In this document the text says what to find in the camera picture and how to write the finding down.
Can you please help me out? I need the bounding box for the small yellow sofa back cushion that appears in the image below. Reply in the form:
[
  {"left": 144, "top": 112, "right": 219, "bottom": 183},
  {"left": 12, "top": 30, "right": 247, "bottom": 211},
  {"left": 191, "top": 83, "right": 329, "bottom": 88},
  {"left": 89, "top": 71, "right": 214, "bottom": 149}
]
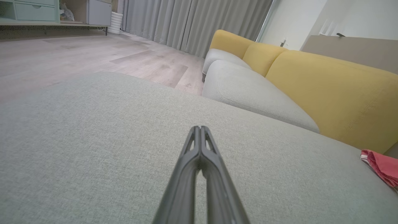
[{"left": 209, "top": 30, "right": 256, "bottom": 59}]

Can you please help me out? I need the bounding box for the white ribbed cylinder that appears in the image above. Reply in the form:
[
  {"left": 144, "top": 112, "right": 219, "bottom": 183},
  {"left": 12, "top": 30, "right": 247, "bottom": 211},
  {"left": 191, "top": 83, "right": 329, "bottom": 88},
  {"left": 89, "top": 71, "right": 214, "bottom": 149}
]
[{"left": 107, "top": 12, "right": 124, "bottom": 35}]

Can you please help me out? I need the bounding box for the medium yellow sofa back cushion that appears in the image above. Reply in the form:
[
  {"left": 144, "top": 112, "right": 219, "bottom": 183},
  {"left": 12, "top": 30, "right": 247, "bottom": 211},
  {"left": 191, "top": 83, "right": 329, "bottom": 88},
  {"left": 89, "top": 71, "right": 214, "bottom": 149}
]
[{"left": 242, "top": 42, "right": 288, "bottom": 77}]

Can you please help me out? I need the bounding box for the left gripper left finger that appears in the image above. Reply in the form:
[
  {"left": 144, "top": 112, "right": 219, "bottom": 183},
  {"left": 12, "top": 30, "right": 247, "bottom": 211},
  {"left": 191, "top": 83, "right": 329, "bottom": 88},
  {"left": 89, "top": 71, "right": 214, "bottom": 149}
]
[{"left": 152, "top": 126, "right": 202, "bottom": 224}]

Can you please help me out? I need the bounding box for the red white basketball jersey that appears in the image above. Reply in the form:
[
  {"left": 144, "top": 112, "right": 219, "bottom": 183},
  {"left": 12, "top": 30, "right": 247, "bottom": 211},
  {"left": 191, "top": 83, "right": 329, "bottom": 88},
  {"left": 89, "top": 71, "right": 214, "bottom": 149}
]
[{"left": 360, "top": 149, "right": 398, "bottom": 194}]

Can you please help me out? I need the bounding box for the crumpled clear plastic bag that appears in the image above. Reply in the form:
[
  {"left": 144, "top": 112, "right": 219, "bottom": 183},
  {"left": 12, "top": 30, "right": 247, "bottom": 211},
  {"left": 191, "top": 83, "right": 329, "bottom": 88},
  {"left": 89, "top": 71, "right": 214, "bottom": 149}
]
[{"left": 59, "top": 2, "right": 75, "bottom": 21}]

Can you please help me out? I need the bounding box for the white mint tv cabinet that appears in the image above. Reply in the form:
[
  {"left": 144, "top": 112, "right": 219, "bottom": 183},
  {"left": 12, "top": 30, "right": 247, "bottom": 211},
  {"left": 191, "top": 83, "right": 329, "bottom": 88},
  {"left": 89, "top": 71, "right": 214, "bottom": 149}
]
[{"left": 0, "top": 0, "right": 113, "bottom": 36}]

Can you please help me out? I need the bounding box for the wide grey sofa seat cushion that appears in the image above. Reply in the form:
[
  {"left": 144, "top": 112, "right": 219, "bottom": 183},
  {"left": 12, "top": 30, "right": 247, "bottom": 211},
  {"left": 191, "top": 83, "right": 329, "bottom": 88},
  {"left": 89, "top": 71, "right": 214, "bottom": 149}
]
[{"left": 202, "top": 60, "right": 321, "bottom": 133}]

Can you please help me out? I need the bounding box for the small grey sofa seat cushion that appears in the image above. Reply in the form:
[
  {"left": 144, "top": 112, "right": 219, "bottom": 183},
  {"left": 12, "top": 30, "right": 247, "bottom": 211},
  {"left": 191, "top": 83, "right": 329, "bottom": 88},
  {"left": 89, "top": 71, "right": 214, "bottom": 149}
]
[{"left": 202, "top": 48, "right": 252, "bottom": 82}]

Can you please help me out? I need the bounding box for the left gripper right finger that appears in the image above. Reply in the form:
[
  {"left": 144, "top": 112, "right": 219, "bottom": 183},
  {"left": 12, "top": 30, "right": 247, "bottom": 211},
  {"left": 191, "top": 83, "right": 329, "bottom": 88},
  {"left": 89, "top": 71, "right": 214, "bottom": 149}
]
[{"left": 201, "top": 126, "right": 251, "bottom": 224}]

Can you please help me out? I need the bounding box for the beige upholstered panel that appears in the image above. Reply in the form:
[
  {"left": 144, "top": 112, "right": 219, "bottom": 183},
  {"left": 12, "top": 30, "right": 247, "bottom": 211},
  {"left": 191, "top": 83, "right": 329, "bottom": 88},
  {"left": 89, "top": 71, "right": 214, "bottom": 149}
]
[{"left": 301, "top": 34, "right": 398, "bottom": 74}]

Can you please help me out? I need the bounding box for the large yellow sofa back cushion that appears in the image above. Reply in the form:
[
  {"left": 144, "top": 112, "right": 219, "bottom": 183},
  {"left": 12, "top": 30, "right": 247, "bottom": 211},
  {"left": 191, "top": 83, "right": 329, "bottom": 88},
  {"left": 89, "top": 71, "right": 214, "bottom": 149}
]
[{"left": 265, "top": 50, "right": 398, "bottom": 154}]

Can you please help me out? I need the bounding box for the grey pleated curtain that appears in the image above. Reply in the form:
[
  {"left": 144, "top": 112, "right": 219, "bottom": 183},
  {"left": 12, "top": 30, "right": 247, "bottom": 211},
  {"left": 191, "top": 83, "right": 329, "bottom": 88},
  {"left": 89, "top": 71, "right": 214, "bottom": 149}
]
[{"left": 118, "top": 0, "right": 274, "bottom": 59}]

